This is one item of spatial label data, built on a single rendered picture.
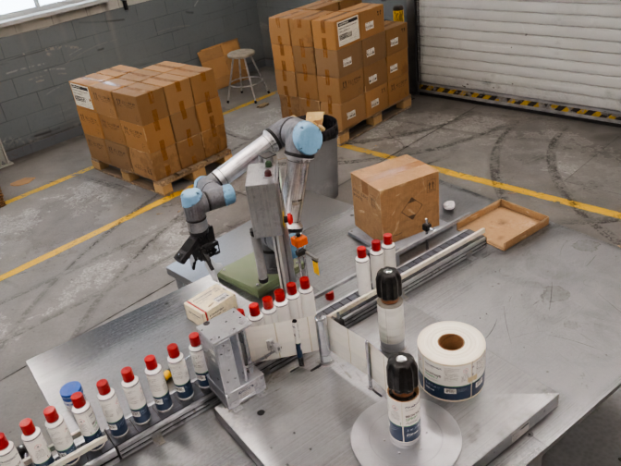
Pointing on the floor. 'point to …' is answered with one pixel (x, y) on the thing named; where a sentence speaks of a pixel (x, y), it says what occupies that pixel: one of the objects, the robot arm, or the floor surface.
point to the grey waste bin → (324, 170)
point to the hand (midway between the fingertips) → (203, 277)
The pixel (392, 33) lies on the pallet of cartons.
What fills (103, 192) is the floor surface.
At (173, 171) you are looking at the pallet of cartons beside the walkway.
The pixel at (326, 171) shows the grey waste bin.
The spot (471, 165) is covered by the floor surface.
